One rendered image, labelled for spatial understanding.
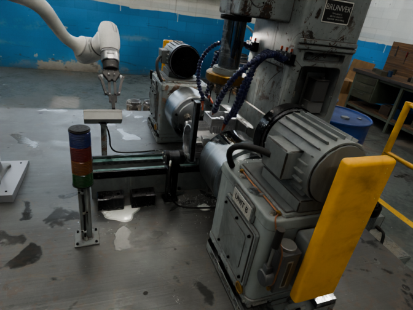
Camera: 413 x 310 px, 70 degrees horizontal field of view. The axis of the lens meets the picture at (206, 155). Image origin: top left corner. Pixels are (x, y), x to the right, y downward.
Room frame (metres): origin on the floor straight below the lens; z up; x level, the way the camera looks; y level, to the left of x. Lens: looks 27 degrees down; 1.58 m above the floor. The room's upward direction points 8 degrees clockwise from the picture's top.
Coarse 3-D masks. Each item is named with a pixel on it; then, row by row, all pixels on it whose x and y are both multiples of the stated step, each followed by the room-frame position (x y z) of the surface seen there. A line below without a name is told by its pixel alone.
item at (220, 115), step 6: (204, 114) 1.28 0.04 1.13; (210, 114) 1.30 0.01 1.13; (216, 114) 1.31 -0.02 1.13; (222, 114) 1.32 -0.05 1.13; (204, 120) 1.28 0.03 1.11; (210, 120) 1.21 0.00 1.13; (216, 120) 1.21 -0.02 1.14; (222, 120) 1.22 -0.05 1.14; (234, 120) 1.24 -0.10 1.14; (210, 126) 1.20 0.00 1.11; (216, 126) 1.21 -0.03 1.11; (228, 126) 1.23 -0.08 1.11; (234, 126) 1.24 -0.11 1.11; (210, 132) 1.20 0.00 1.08; (216, 132) 1.21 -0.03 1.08
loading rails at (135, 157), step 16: (96, 160) 1.10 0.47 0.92; (112, 160) 1.12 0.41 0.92; (128, 160) 1.14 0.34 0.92; (144, 160) 1.16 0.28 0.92; (160, 160) 1.19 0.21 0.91; (96, 176) 0.99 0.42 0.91; (112, 176) 1.01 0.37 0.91; (128, 176) 1.04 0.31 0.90; (144, 176) 1.06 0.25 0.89; (160, 176) 1.09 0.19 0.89; (192, 176) 1.15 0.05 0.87; (96, 192) 0.98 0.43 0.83; (128, 192) 1.04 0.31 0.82; (160, 192) 1.09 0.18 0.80; (176, 192) 1.09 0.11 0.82
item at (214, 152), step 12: (228, 132) 1.03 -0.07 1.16; (240, 132) 1.04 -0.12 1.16; (216, 144) 0.97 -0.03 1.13; (228, 144) 0.95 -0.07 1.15; (204, 156) 0.97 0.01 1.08; (216, 156) 0.92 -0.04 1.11; (240, 156) 0.88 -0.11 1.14; (252, 156) 0.87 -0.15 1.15; (204, 168) 0.95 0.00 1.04; (216, 168) 0.88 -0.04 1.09; (216, 180) 0.86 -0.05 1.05; (216, 192) 0.86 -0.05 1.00
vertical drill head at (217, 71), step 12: (228, 0) 1.25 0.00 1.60; (228, 12) 1.24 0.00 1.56; (228, 24) 1.23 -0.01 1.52; (240, 24) 1.23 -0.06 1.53; (228, 36) 1.23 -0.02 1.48; (240, 36) 1.23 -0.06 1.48; (228, 48) 1.22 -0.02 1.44; (240, 48) 1.24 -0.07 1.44; (228, 60) 1.22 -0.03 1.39; (216, 72) 1.22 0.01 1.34; (228, 72) 1.20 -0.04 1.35; (216, 84) 1.20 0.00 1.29; (240, 84) 1.20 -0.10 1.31; (216, 96) 1.21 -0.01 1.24
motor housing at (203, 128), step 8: (184, 128) 1.27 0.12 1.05; (200, 128) 1.19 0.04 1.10; (208, 128) 1.21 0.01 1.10; (184, 136) 1.28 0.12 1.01; (200, 136) 1.17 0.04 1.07; (208, 136) 1.19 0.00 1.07; (184, 144) 1.27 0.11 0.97; (200, 144) 1.15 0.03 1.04; (184, 152) 1.24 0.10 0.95; (200, 152) 1.14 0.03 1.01
